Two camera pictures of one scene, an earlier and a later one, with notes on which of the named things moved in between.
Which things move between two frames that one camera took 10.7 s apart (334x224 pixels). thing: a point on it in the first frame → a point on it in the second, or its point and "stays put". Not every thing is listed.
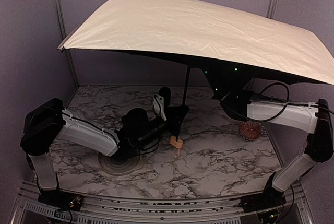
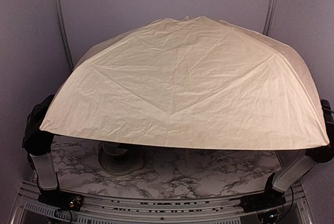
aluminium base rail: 114,211 stays put
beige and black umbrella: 230,45 → 193,83
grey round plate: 120,164 stays put
